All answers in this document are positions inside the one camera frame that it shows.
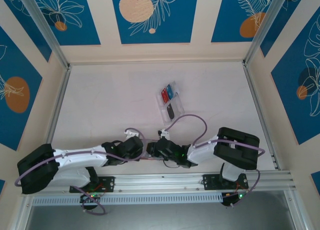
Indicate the red leather card holder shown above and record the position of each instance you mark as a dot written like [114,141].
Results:
[150,159]

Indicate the black card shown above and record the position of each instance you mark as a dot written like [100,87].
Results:
[170,111]

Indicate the red VIP card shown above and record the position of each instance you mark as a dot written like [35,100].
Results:
[165,96]

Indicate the blue VIP card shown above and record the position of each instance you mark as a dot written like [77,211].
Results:
[170,91]

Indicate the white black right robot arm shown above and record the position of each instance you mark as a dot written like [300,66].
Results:
[202,151]

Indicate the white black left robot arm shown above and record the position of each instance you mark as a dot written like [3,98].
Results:
[80,162]

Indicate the clear acrylic card tray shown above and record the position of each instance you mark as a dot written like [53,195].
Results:
[178,107]

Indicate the black controller board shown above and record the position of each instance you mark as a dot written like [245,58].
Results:
[232,198]
[91,197]

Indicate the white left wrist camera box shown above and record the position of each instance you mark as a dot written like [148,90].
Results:
[130,132]

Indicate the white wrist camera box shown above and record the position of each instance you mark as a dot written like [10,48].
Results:
[130,132]
[164,134]

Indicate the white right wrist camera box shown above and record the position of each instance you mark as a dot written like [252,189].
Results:
[164,134]

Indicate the aluminium mounting rail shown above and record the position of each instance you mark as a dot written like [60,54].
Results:
[160,181]

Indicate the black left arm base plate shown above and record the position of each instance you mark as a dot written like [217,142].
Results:
[110,182]

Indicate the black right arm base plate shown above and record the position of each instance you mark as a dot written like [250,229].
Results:
[210,181]

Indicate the aluminium table side rail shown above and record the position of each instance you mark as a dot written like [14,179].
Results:
[58,105]
[260,115]

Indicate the blue floral wall panel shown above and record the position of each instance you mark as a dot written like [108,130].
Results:
[287,23]
[287,90]
[225,20]
[75,20]
[175,28]
[25,23]
[15,65]

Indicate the aluminium frame post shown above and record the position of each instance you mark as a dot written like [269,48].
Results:
[42,28]
[265,23]
[296,212]
[21,215]

